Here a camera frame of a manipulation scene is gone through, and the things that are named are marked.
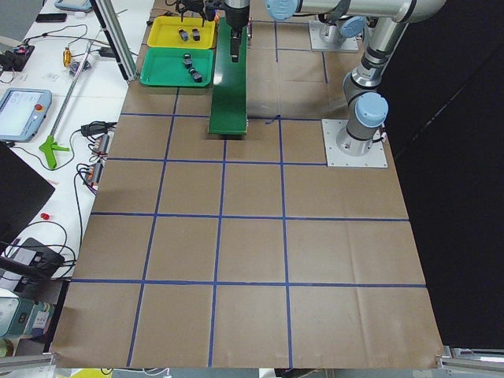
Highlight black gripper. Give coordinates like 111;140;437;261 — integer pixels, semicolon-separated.
175;0;250;63

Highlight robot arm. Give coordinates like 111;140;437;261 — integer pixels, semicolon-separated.
277;0;445;157
174;1;366;63

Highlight yellow plastic tray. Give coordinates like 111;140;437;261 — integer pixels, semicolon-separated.
147;16;216;50

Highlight green conveyor belt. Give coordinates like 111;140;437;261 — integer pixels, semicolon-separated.
208;17;248;135

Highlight green plastic tray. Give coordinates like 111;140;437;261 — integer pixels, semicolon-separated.
139;47;214;87

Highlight black power adapter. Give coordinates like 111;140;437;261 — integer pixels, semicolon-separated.
98;47;115;58

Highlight black smartphone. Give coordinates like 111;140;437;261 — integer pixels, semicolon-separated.
35;13;68;23

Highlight teach pendant tablet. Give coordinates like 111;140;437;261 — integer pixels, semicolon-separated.
1;88;52;143

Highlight black laptop computer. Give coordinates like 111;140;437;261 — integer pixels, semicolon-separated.
0;144;55;243

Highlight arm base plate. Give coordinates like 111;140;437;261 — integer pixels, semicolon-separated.
309;20;359;54
321;119;388;169

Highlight aluminium frame post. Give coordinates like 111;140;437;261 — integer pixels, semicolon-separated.
90;0;138;82

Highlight green handled reacher tool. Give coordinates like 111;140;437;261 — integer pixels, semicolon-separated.
39;41;94;170

